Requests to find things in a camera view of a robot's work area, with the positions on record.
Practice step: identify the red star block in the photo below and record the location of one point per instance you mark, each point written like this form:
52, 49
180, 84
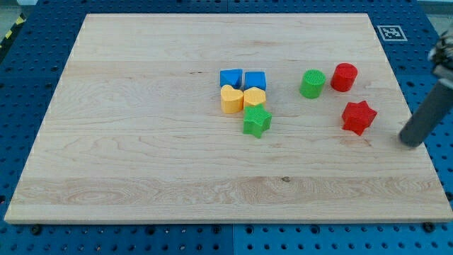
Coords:
357, 117

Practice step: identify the red cylinder block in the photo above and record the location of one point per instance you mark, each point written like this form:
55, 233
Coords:
344, 77

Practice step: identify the green star block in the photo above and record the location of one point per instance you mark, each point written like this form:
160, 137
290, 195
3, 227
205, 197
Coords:
256, 120

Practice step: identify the white fiducial marker tag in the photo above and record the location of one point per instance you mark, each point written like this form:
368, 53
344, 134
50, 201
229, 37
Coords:
392, 33

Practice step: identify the blue cube block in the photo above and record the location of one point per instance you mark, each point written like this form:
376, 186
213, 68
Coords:
255, 79

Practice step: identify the green cylinder block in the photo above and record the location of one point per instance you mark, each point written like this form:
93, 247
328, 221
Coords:
312, 83

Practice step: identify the yellow hexagon block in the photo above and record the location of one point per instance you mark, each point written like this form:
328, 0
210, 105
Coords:
253, 97

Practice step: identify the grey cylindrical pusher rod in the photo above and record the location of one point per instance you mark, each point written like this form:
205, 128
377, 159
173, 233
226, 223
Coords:
428, 115

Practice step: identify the wooden board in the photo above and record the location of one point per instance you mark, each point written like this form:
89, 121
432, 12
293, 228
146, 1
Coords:
135, 134

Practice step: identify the yellow heart block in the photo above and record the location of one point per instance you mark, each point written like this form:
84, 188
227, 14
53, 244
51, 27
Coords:
231, 99

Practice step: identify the blue triangle block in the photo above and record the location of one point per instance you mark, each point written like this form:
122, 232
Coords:
232, 77

